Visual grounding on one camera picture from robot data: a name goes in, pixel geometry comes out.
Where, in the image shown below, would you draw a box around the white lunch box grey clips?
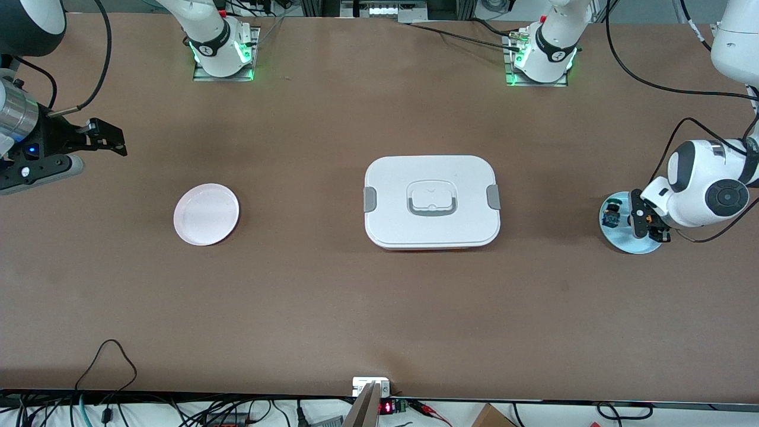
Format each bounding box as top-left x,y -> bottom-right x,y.
363,155 -> 502,251

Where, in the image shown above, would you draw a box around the brown cardboard box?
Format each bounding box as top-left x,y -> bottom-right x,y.
471,403 -> 516,427

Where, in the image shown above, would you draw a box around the small white socket box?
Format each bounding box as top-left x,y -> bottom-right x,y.
352,377 -> 391,397

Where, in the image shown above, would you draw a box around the light blue round plate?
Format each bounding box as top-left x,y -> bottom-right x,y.
599,191 -> 666,254

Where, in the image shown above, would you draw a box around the pale pink round plate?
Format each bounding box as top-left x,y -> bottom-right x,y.
174,183 -> 240,247

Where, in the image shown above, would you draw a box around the red clip lead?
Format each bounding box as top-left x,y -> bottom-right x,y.
412,400 -> 452,427

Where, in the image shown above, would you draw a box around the white power strip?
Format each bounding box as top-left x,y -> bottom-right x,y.
341,0 -> 429,18

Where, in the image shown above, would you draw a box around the grey metal mounting bar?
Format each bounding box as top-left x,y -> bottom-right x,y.
343,381 -> 381,427

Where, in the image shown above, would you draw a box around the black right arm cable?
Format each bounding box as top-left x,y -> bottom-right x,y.
12,0 -> 113,116

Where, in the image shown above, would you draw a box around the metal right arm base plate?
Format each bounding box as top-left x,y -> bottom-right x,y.
193,27 -> 260,82

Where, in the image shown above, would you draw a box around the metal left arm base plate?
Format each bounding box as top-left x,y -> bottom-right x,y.
504,33 -> 569,88

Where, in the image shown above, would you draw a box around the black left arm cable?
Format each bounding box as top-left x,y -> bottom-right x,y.
606,0 -> 759,244

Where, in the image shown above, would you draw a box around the thin black looped cable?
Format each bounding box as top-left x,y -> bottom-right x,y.
74,339 -> 138,410

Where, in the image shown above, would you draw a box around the black cable to arm base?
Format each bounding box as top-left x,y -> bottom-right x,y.
409,23 -> 525,51

